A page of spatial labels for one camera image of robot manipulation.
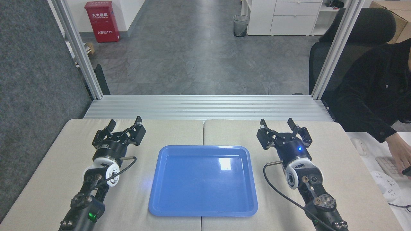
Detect white open shelf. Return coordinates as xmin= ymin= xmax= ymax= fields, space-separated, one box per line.
xmin=313 ymin=0 xmax=346 ymax=36

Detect white power strip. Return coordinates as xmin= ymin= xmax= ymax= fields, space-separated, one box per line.
xmin=369 ymin=171 xmax=401 ymax=202

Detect black panel foot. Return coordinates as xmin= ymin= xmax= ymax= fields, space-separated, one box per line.
xmin=93 ymin=64 xmax=111 ymax=96

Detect white desk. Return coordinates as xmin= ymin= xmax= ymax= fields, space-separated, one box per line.
xmin=347 ymin=132 xmax=411 ymax=231

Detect large cardboard box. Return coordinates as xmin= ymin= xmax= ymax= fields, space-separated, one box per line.
xmin=369 ymin=1 xmax=411 ymax=44

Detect grey mesh waste bin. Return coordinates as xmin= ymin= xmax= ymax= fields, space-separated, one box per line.
xmin=233 ymin=14 xmax=249 ymax=38

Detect person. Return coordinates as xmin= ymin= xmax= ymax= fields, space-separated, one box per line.
xmin=323 ymin=38 xmax=411 ymax=143

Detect red fire extinguisher cabinet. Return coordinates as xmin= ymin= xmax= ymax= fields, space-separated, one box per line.
xmin=84 ymin=1 xmax=120 ymax=43

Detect blue plastic tray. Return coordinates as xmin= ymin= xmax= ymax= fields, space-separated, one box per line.
xmin=148 ymin=145 xmax=258 ymax=217

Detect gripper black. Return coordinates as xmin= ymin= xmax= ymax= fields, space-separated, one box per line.
xmin=92 ymin=116 xmax=146 ymax=161
xmin=256 ymin=118 xmax=313 ymax=164

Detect person's right hand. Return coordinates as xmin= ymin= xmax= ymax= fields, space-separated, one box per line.
xmin=385 ymin=132 xmax=411 ymax=172

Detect grey felt partition panel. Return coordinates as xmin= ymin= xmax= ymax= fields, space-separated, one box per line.
xmin=0 ymin=0 xmax=93 ymax=222

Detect silver aluminium rail platform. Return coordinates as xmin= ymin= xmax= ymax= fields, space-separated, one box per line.
xmin=83 ymin=95 xmax=334 ymax=122

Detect white drawer cabinet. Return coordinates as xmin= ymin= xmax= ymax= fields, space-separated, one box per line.
xmin=246 ymin=0 xmax=323 ymax=36

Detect silver aluminium post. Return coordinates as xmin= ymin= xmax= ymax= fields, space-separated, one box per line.
xmin=311 ymin=0 xmax=366 ymax=100
xmin=48 ymin=0 xmax=104 ymax=100

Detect black office chair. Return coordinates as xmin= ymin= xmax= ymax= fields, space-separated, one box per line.
xmin=308 ymin=7 xmax=397 ymax=96

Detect white keyboard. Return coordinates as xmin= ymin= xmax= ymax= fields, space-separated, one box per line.
xmin=376 ymin=156 xmax=409 ymax=181

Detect thin black desk cable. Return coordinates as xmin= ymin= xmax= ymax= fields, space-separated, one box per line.
xmin=388 ymin=203 xmax=411 ymax=213

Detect white computer mouse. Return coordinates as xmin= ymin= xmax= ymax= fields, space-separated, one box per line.
xmin=350 ymin=137 xmax=368 ymax=157

